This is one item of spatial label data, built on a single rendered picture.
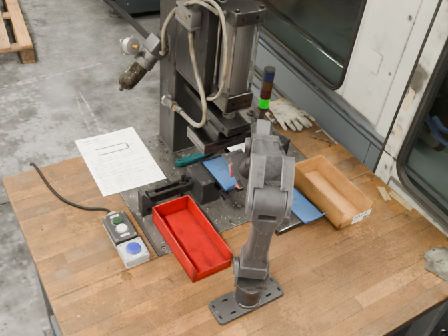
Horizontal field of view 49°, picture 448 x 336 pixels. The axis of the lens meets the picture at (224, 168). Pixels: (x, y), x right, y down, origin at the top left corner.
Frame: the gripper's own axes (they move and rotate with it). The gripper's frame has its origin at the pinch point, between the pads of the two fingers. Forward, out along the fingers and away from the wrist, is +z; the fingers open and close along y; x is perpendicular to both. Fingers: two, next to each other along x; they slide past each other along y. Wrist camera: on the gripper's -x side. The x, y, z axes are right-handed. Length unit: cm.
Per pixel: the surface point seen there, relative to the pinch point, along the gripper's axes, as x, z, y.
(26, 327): 63, 112, -8
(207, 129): 4.9, -6.1, 15.6
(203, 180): 7.2, 5.5, 4.4
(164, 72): 5.2, 4.0, 41.3
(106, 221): 37.2, 11.7, 3.2
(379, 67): -64, -11, 19
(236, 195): -4.1, 11.3, -2.2
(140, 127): -40, 165, 88
